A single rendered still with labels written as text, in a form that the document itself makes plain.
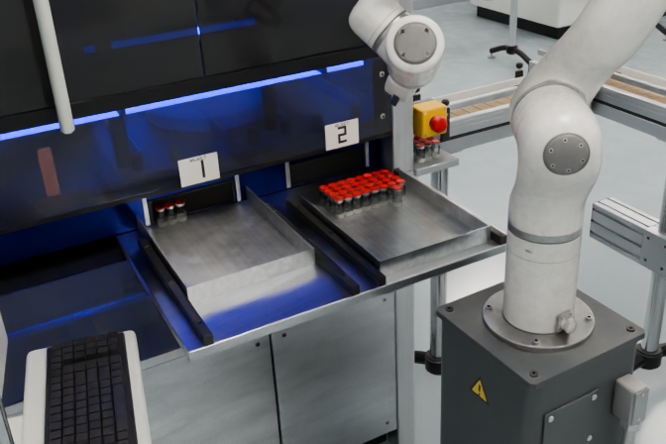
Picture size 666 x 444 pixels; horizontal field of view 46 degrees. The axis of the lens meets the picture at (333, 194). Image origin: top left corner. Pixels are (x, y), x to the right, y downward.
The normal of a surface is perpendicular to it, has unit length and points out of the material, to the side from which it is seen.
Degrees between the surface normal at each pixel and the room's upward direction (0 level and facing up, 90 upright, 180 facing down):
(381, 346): 90
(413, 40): 62
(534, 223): 93
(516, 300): 90
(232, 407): 90
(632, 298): 0
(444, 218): 0
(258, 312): 0
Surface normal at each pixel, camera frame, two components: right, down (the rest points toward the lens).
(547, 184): -0.13, 0.90
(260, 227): -0.05, -0.90
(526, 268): -0.65, 0.36
